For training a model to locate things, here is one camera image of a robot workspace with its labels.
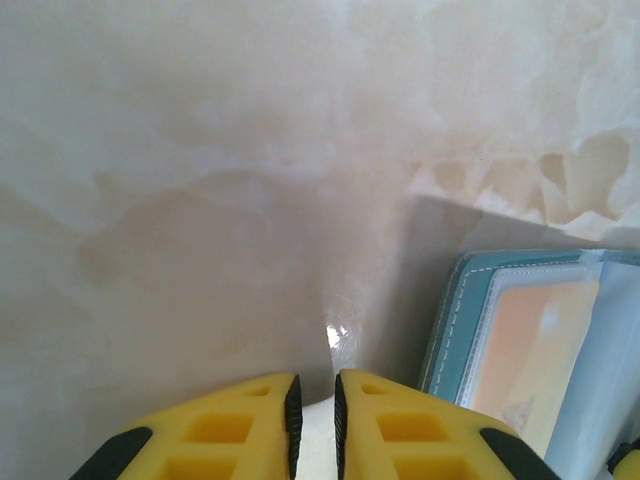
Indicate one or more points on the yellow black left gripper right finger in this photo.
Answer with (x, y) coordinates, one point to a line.
(400, 430)

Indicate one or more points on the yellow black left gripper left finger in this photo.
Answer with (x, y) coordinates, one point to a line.
(235, 430)

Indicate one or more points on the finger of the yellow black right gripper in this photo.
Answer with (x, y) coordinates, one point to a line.
(629, 465)

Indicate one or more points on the teal card holder wallet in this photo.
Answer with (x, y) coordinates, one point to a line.
(450, 325)

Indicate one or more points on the orange credit card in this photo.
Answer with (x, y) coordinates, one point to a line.
(530, 350)

